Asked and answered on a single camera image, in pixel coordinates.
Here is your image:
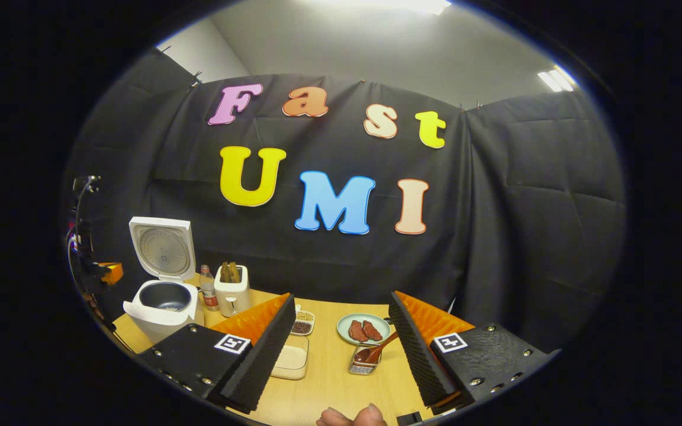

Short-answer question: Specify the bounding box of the pale green round plate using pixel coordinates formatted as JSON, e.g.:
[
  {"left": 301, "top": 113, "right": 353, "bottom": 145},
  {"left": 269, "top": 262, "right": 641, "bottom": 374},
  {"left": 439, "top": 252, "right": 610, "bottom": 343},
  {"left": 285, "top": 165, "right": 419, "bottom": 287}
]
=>
[{"left": 337, "top": 313, "right": 391, "bottom": 346}]

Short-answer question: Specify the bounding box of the metal wire chopstick holder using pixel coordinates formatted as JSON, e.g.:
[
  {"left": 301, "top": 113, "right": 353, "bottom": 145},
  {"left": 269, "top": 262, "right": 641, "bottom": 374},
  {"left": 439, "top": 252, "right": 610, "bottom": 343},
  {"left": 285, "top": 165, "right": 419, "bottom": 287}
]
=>
[{"left": 349, "top": 344, "right": 382, "bottom": 376}]

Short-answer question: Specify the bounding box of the dark wooden spoon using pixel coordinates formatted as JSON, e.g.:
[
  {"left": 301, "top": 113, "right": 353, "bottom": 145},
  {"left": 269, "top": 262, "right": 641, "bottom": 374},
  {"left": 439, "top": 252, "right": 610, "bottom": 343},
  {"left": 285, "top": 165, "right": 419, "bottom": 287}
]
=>
[{"left": 354, "top": 331, "right": 400, "bottom": 363}]

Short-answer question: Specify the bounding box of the clear plastic water bottle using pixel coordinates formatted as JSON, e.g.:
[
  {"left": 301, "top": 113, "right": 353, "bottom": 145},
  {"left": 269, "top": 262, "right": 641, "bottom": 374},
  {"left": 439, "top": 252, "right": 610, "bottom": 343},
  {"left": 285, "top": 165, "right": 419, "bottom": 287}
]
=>
[{"left": 200, "top": 264, "right": 221, "bottom": 312}]

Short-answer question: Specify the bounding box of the white toaster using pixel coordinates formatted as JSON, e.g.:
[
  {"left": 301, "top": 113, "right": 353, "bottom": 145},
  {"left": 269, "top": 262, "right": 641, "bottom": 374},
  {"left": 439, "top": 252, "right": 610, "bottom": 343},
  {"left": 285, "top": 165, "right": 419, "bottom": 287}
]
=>
[{"left": 214, "top": 264, "right": 253, "bottom": 318}]

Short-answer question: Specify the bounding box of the white divided bean plate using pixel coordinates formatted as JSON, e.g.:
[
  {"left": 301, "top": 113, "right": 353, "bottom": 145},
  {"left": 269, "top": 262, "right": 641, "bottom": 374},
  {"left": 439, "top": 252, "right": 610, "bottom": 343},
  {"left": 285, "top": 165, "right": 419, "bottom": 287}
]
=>
[{"left": 291, "top": 305, "right": 316, "bottom": 336}]

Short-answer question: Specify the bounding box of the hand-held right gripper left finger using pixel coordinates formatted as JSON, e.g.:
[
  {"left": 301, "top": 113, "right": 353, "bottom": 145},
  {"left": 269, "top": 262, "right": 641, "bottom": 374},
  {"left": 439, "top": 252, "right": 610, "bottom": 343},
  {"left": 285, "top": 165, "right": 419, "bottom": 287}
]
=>
[{"left": 139, "top": 293, "right": 297, "bottom": 415}]

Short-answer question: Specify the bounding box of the large ceiling light panel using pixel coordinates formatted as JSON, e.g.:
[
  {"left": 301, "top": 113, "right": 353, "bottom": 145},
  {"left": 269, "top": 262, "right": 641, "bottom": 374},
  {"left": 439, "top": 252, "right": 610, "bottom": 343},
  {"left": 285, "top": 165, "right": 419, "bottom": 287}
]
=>
[{"left": 311, "top": 0, "right": 453, "bottom": 16}]

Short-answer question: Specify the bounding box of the white rice cooker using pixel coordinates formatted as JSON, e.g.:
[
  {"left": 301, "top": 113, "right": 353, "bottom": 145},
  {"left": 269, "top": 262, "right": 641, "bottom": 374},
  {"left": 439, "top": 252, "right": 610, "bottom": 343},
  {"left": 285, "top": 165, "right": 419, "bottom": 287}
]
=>
[{"left": 123, "top": 217, "right": 205, "bottom": 344}]

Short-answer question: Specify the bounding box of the clear glass dish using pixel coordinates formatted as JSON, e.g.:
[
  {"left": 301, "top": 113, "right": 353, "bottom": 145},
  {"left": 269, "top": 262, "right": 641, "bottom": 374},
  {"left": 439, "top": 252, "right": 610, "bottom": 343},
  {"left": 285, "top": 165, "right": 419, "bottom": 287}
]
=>
[{"left": 271, "top": 334, "right": 310, "bottom": 380}]

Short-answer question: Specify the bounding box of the ceiling tube light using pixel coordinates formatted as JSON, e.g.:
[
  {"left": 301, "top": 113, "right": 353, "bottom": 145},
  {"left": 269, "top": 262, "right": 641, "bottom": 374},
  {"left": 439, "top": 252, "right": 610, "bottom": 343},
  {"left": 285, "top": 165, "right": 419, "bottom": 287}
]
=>
[{"left": 538, "top": 65, "right": 578, "bottom": 93}]

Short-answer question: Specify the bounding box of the white rice heap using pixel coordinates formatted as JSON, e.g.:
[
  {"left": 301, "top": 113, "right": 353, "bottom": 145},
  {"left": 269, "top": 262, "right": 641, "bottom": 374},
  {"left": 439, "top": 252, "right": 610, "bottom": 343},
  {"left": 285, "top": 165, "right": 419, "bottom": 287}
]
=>
[{"left": 275, "top": 346, "right": 307, "bottom": 371}]

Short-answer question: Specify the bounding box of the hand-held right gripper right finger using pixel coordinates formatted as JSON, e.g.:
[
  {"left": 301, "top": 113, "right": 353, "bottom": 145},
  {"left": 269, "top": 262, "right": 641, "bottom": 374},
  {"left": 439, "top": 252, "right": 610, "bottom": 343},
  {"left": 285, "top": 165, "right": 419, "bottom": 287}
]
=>
[{"left": 388, "top": 290, "right": 561, "bottom": 415}]

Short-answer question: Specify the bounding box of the black backdrop cloth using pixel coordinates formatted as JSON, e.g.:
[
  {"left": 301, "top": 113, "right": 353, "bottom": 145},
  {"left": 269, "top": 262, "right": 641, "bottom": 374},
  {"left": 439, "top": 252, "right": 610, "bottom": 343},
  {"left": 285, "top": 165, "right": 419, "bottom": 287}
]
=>
[{"left": 66, "top": 47, "right": 627, "bottom": 356}]

